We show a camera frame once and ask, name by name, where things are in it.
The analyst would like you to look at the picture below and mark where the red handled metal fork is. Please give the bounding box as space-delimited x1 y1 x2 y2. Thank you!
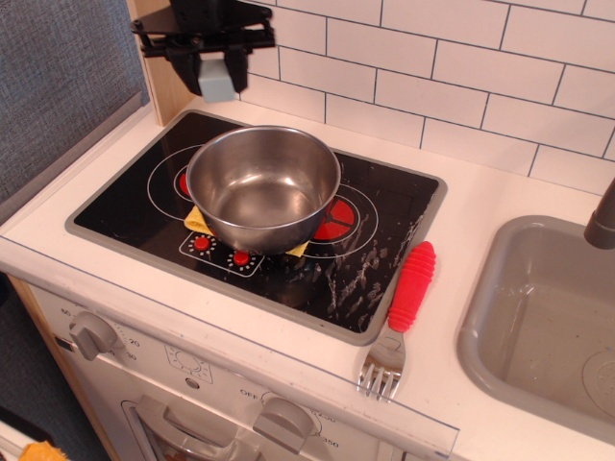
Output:
357 241 436 400

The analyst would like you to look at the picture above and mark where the grey toy sink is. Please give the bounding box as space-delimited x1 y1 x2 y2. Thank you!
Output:
457 215 614 444

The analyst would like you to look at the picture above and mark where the light blue cube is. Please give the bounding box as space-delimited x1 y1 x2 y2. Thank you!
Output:
198 58 236 104

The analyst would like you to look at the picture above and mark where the orange object bottom left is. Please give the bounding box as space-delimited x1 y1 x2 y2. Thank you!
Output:
18 441 68 461

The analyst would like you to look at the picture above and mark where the grey oven door handle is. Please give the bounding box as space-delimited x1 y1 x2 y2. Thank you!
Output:
134 396 264 460

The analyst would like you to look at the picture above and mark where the grey right oven knob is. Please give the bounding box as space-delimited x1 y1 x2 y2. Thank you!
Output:
253 398 315 454

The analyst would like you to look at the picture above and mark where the grey left oven knob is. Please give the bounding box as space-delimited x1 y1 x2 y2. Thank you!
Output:
69 312 118 361

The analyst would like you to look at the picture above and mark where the silver metal pot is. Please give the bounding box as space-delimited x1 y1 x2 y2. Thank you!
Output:
186 126 341 255

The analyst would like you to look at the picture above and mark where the grey oven knob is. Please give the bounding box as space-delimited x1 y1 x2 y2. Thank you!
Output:
253 398 315 454
69 312 118 361

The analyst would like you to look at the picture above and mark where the yellow cloth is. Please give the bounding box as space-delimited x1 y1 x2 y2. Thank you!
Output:
184 206 308 257

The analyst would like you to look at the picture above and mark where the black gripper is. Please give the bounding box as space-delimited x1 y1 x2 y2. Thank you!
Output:
131 1 275 95

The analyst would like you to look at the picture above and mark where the grey faucet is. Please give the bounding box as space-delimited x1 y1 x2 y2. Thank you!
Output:
583 180 615 250

